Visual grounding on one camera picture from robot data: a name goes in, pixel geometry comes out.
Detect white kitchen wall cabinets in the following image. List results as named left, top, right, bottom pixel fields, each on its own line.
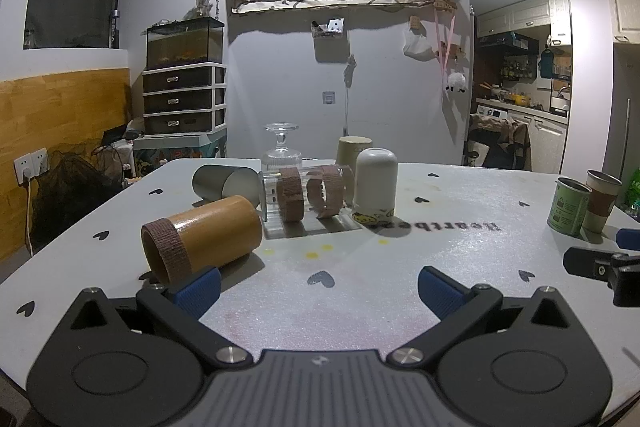
left=475, top=0, right=572, bottom=48

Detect stainless steel cup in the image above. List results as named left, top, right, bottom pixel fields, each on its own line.
left=192, top=164, right=262, bottom=210

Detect white hanging bag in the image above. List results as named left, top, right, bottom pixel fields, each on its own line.
left=403, top=29, right=431, bottom=64

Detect bamboo cup with brown band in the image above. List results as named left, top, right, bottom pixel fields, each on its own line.
left=141, top=196, right=264, bottom=285

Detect white drawer unit dark drawers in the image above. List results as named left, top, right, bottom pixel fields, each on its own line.
left=142, top=63, right=227, bottom=138

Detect colourful printed cabinet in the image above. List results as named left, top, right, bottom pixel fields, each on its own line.
left=132, top=133, right=228, bottom=180

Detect tall white cabinet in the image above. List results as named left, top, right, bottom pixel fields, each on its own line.
left=604, top=0, right=640, bottom=44

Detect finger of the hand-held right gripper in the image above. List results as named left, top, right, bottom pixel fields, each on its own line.
left=616, top=228, right=640, bottom=253
left=563, top=247, right=640, bottom=308

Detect chair with brown clothes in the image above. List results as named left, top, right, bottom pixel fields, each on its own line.
left=467, top=113, right=532, bottom=172

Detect pink hanging ribbon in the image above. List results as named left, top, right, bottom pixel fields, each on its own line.
left=434, top=12, right=457, bottom=72

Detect white power cable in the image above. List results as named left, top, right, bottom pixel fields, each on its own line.
left=24, top=179, right=37, bottom=258

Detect glass fish tank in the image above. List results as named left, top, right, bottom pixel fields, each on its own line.
left=145, top=18, right=225, bottom=70

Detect clear glass cup brown bands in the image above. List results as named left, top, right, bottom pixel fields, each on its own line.
left=258, top=164, right=356, bottom=224

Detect beige ceramic cup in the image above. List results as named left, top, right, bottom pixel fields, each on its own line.
left=335, top=136, right=374, bottom=178

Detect white plush sheep toy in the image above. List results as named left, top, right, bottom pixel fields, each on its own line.
left=444, top=72, right=467, bottom=96

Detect green printed tin cup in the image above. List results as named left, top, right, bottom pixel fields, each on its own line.
left=546, top=177, right=592, bottom=236

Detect white washing machine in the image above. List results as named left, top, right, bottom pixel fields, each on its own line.
left=475, top=104, right=521, bottom=132

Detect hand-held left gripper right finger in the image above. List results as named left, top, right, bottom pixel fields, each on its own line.
left=387, top=265, right=583, bottom=370

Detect white wall socket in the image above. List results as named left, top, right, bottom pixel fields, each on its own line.
left=13, top=148, right=50, bottom=185

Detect clear glass goblet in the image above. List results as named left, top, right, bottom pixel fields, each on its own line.
left=262, top=123, right=304, bottom=172

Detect black net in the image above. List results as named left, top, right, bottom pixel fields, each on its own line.
left=31, top=150, right=126, bottom=253

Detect paper cup with brown sleeve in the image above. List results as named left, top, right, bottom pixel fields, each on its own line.
left=581, top=170, right=623, bottom=233

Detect white cup with yellow print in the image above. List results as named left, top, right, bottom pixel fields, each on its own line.
left=351, top=147, right=399, bottom=228

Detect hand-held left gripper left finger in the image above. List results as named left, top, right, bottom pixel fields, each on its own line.
left=60, top=266, right=253, bottom=370

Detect black laptop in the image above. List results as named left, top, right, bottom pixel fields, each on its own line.
left=100, top=124, right=129, bottom=148

